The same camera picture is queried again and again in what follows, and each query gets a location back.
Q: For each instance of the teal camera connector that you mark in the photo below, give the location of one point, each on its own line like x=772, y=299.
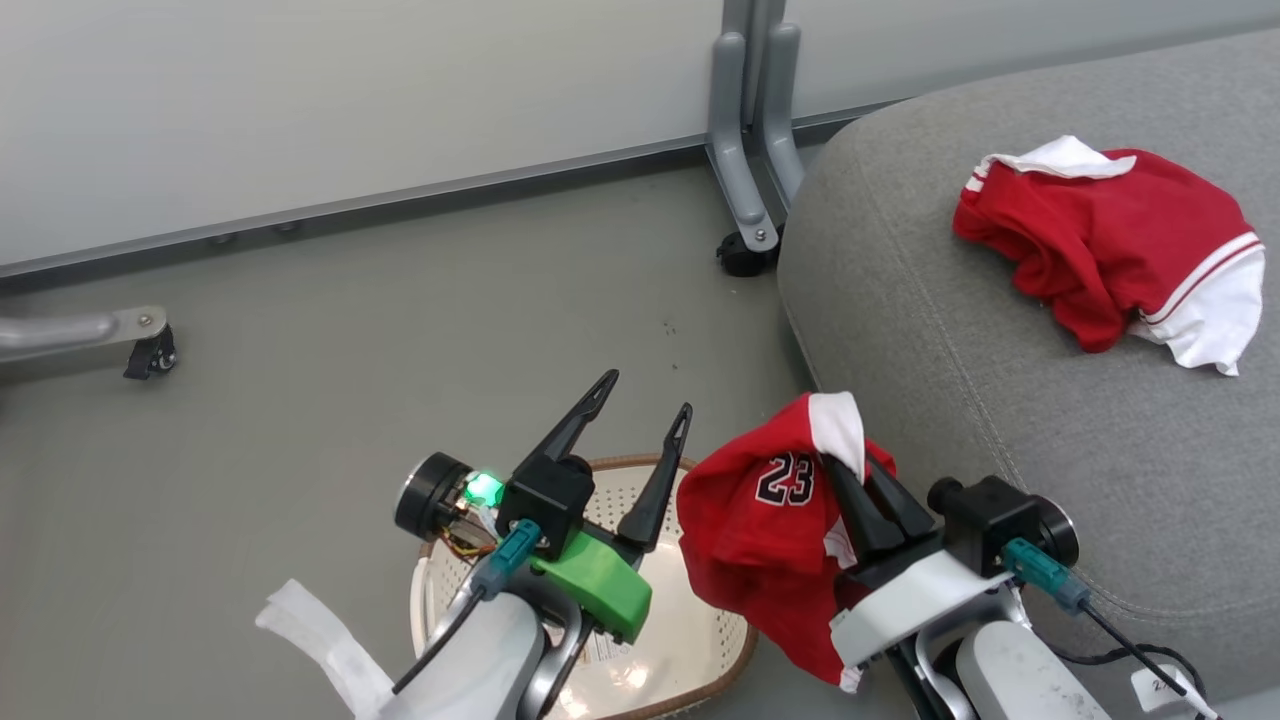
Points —
x=508, y=555
x=1045, y=575

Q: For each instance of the teal left camera connector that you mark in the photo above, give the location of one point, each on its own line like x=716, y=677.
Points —
x=508, y=555

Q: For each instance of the grey partition foot with screw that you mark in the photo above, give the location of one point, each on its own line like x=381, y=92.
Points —
x=732, y=150

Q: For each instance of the red shirt white striped sleeves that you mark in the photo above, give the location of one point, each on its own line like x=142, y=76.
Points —
x=1110, y=230

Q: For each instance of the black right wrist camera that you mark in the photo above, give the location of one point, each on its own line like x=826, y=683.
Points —
x=990, y=520

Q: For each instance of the grey fabric sofa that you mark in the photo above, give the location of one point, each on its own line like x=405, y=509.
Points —
x=1000, y=400

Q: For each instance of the grey partition bottom rail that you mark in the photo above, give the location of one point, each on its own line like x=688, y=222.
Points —
x=400, y=195

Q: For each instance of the white laundry basket brown rim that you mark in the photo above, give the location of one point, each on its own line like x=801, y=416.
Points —
x=690, y=640

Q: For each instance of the black caster wheel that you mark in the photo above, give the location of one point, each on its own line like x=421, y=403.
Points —
x=742, y=258
x=153, y=355

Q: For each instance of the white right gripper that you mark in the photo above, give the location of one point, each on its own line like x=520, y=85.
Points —
x=920, y=600

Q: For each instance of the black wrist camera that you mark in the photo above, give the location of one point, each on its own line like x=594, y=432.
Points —
x=550, y=500
x=990, y=520

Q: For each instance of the long grey partition foot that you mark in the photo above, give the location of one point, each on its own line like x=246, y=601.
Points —
x=70, y=330

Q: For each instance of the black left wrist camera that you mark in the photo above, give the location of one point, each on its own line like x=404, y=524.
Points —
x=550, y=500

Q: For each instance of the white fabric strip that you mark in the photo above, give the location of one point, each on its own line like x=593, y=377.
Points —
x=320, y=630

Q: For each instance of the red jersey number 23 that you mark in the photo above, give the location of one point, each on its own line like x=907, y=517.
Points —
x=750, y=540

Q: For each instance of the teal right camera connector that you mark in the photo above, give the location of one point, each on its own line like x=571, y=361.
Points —
x=1045, y=575

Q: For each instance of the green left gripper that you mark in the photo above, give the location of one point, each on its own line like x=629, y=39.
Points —
x=600, y=590

